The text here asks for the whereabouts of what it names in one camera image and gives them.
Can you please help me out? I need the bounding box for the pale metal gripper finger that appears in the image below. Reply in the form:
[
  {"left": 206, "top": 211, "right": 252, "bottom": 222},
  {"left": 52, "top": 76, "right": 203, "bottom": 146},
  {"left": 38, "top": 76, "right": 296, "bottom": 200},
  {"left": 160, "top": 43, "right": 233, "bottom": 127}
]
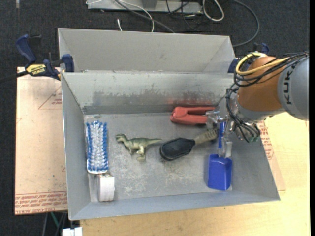
[
  {"left": 217, "top": 136, "right": 233, "bottom": 158},
  {"left": 206, "top": 110, "right": 221, "bottom": 131}
]

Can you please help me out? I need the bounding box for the red hand tool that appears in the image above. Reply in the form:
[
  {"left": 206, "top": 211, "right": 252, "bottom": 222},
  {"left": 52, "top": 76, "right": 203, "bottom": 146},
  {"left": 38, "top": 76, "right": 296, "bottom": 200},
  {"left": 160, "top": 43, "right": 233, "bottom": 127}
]
[{"left": 170, "top": 106, "right": 218, "bottom": 127}]

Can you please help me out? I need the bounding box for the blue plastic container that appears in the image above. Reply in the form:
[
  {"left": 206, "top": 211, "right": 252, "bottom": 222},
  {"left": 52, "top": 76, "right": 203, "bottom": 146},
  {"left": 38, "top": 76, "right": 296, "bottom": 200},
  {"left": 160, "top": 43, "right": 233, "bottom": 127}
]
[{"left": 206, "top": 153, "right": 233, "bottom": 192}]

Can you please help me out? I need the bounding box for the green toy dinosaur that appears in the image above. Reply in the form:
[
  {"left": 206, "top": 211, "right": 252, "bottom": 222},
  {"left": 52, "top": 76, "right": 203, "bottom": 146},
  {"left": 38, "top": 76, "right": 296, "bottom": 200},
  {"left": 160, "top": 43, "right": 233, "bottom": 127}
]
[{"left": 115, "top": 132, "right": 162, "bottom": 161}]

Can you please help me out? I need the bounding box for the grey metal bin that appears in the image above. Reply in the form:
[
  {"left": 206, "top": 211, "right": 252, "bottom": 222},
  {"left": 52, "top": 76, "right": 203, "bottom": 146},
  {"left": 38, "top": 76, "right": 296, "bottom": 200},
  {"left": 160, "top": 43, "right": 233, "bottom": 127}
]
[{"left": 58, "top": 28, "right": 281, "bottom": 221}]

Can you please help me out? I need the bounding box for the blue and white bristle brush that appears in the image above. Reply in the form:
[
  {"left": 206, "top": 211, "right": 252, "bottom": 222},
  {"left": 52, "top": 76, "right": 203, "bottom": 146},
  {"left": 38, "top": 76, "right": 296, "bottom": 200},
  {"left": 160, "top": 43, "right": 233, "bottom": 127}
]
[{"left": 85, "top": 120, "right": 109, "bottom": 175}]

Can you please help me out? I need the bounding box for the small white box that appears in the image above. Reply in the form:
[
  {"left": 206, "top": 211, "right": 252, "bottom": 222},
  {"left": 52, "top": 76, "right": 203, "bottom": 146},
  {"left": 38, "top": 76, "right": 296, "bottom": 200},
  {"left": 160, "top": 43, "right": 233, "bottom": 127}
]
[{"left": 96, "top": 173, "right": 116, "bottom": 203}]

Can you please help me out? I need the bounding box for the brown cardboard board, red print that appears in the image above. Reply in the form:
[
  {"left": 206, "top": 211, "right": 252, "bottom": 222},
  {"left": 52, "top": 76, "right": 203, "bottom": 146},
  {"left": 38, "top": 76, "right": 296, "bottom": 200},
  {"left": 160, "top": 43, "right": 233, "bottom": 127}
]
[{"left": 14, "top": 66, "right": 287, "bottom": 216}]

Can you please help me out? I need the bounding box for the black brush with grey handle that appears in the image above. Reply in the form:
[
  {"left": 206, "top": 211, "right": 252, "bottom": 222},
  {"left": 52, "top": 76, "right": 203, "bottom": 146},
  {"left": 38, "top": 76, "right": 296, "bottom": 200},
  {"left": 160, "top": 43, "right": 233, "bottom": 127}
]
[{"left": 159, "top": 127, "right": 220, "bottom": 162}]

